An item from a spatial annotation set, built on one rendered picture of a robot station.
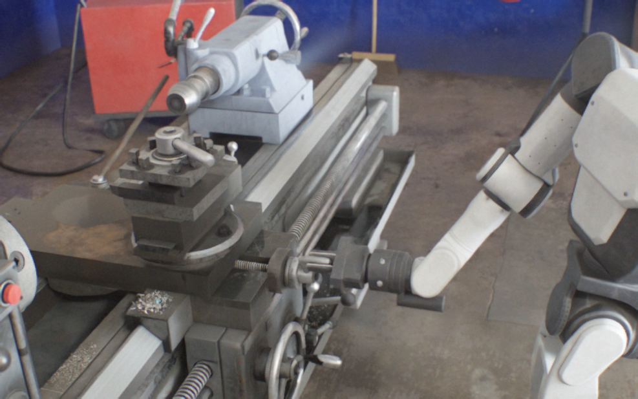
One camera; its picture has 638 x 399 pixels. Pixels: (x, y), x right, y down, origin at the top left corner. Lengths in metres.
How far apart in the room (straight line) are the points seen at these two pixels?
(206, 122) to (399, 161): 1.11
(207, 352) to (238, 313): 0.11
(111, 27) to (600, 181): 3.73
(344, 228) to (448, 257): 1.35
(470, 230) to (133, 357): 0.71
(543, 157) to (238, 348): 0.72
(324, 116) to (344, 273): 1.13
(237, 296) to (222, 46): 0.92
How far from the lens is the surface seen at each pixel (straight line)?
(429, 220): 3.87
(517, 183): 1.59
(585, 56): 1.56
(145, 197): 1.75
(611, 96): 1.39
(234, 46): 2.42
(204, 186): 1.78
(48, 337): 1.98
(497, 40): 5.81
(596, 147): 1.40
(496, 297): 3.34
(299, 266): 1.81
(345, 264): 1.71
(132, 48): 4.79
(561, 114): 1.57
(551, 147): 1.59
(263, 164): 2.43
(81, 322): 2.02
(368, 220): 3.01
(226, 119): 2.59
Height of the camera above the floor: 1.83
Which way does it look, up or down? 27 degrees down
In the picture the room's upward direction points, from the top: 2 degrees counter-clockwise
